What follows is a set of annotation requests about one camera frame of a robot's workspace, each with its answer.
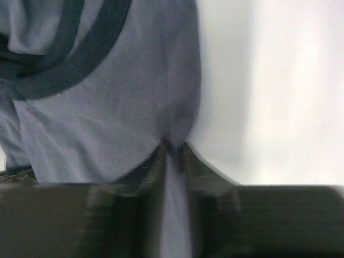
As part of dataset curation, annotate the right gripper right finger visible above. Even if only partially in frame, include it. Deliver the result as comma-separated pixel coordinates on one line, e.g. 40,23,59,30
182,145,343,257

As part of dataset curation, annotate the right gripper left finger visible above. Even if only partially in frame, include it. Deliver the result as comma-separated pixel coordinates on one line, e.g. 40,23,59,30
1,146,167,257

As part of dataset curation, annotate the blue printed tank top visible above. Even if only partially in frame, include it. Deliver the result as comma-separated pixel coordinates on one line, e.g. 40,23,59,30
1,1,201,257

